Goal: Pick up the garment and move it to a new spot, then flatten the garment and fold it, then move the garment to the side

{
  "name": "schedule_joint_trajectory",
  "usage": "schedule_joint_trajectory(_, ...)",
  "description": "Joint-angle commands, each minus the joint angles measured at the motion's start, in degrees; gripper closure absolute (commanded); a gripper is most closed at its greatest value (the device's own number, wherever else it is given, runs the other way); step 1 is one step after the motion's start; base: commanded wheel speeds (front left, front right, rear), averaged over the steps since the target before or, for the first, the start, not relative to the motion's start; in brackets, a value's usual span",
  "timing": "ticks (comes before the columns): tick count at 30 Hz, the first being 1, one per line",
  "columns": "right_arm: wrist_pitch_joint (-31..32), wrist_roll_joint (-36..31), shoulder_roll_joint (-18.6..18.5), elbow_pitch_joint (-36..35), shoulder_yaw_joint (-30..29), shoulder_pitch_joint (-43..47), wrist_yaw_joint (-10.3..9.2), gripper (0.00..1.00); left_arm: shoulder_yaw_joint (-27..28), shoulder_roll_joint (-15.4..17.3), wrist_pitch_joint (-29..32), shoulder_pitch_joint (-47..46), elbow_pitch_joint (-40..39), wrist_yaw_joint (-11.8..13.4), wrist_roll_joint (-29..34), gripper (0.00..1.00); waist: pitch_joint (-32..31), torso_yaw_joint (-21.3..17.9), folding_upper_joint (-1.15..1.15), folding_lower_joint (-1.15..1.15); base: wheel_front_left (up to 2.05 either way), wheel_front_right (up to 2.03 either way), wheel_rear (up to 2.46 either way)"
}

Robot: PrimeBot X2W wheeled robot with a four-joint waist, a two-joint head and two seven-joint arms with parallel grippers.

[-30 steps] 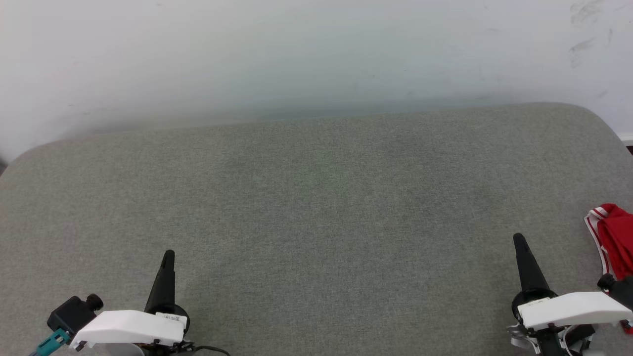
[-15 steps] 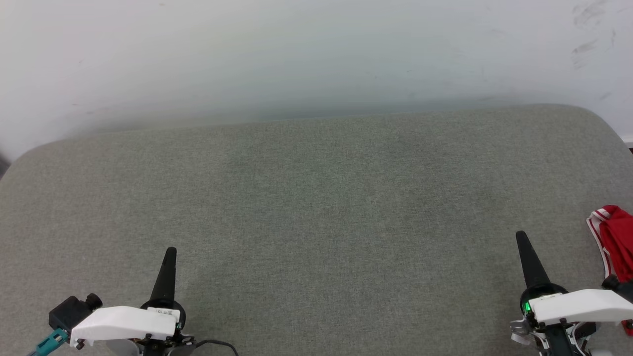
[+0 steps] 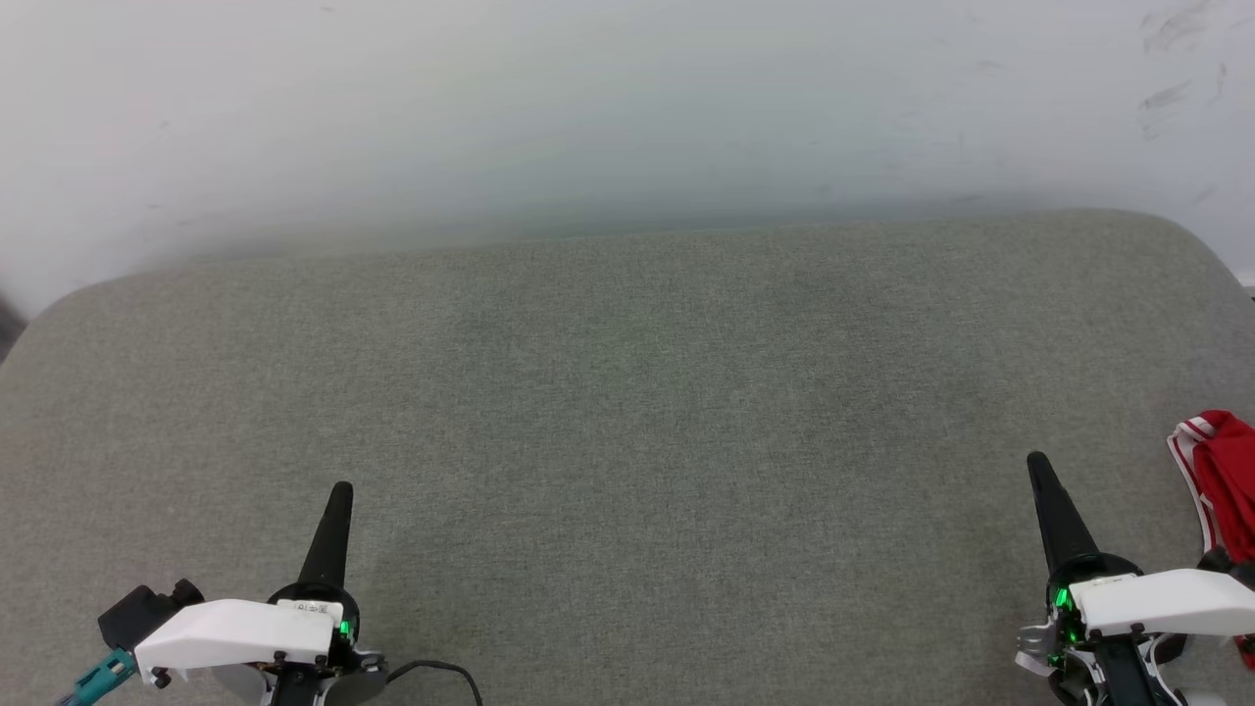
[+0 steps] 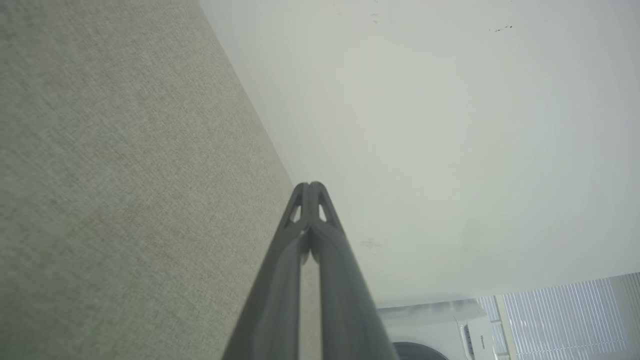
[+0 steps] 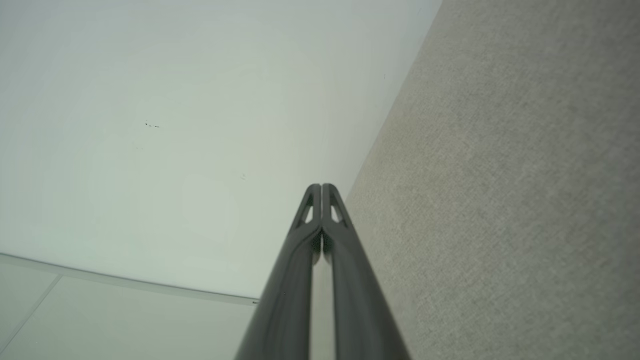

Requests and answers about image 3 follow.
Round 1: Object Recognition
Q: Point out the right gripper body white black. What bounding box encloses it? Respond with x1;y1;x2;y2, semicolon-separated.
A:
1015;553;1255;706

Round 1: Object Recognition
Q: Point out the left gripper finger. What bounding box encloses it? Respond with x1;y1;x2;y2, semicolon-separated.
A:
297;480;355;588

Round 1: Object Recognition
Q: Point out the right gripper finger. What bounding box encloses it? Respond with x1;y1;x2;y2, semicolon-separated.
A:
1026;451;1101;576

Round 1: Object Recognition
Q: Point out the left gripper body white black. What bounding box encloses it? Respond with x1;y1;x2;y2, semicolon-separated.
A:
134;583;389;706

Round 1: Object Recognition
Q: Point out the red Bulls basketball jersey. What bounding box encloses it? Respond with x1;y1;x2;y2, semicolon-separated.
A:
1166;409;1255;671

